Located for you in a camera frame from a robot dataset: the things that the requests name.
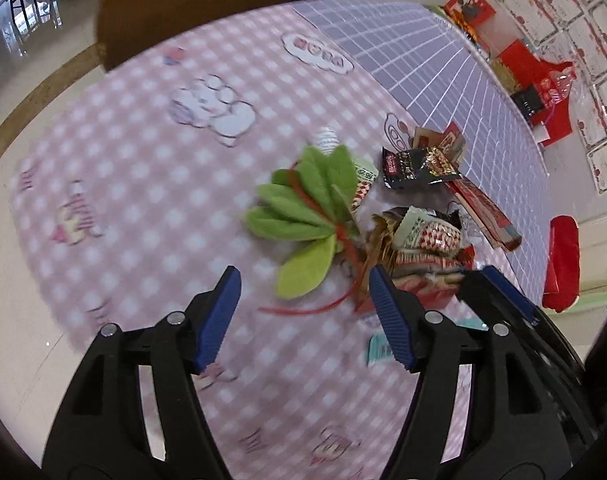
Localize red cloth bag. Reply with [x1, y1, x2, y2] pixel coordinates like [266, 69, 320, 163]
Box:
[542, 216, 581, 312]

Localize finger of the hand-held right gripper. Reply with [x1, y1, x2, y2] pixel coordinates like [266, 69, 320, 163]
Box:
[482, 266, 542, 327]
[457, 270, 530, 334]

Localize long red wrapper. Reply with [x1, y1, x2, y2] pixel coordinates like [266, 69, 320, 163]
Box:
[446, 177, 523, 252]

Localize red snack bag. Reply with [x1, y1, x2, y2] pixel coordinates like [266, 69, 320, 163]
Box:
[356, 245, 477, 313]

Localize red gift bags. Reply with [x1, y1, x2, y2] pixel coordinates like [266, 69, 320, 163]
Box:
[498, 40, 579, 147]

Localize pink checkered tablecloth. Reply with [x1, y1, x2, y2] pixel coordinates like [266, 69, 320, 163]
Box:
[8, 0, 551, 480]

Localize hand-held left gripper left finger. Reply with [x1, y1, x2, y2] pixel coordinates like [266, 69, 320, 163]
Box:
[42, 266, 242, 480]

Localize red gift box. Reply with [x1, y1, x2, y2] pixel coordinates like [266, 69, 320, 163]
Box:
[443, 0, 497, 26]

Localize brown crinkled wrapper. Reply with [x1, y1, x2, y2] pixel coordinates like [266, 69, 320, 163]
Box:
[364, 212, 401, 283]

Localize red white patterned snack packet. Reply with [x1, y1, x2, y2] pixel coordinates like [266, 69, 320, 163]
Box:
[391, 206, 463, 257]

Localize black snack wrapper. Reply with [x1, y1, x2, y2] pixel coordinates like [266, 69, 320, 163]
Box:
[382, 146, 462, 192]

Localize green felt leaves red ribbon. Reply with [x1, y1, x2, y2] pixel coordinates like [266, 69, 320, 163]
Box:
[244, 145, 374, 317]

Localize gold box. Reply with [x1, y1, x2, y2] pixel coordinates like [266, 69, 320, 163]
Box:
[488, 57, 521, 93]

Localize white striped paper cup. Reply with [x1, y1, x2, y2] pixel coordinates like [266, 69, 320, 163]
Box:
[316, 127, 340, 155]

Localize black box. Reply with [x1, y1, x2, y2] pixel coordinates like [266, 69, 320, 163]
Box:
[511, 85, 544, 122]

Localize purple grid table mat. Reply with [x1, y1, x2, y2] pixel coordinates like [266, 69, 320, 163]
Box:
[288, 0, 551, 306]

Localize wall of framed certificates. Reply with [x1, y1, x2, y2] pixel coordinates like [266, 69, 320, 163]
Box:
[497, 0, 607, 193]

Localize brown card packet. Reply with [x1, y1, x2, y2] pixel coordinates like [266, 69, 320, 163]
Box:
[412, 122, 468, 166]

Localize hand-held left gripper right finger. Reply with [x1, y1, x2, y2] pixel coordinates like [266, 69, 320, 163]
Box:
[369, 266, 571, 480]

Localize teal packet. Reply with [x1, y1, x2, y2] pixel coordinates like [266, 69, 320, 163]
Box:
[367, 317, 489, 366]

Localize brown wooden chair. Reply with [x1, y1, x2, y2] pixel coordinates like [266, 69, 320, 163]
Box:
[96, 0, 330, 73]

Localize black metal chair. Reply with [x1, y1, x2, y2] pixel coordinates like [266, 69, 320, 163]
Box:
[6, 0, 64, 31]

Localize small red white packet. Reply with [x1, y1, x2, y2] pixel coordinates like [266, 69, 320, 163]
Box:
[351, 157, 379, 211]

